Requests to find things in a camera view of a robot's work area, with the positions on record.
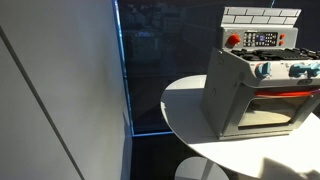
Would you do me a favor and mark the blue stove knob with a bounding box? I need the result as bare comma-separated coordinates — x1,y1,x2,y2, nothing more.
306,61,320,77
289,63,309,79
254,61,273,80

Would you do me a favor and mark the grey toy stove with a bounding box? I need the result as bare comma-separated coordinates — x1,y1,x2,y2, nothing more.
199,6,320,141

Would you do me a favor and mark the grey oven door with window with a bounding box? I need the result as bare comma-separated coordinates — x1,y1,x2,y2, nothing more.
221,84,320,138

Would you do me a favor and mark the red oven door handle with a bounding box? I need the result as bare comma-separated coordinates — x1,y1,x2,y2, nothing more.
254,87,320,99

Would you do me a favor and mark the red stove knob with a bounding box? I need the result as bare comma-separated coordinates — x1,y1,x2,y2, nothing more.
225,33,242,49

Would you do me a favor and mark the white table pedestal base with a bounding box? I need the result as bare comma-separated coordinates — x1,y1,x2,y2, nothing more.
174,156,231,180

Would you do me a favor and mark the black stovetop burner grate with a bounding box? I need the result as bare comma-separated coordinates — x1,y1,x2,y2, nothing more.
229,47,320,62

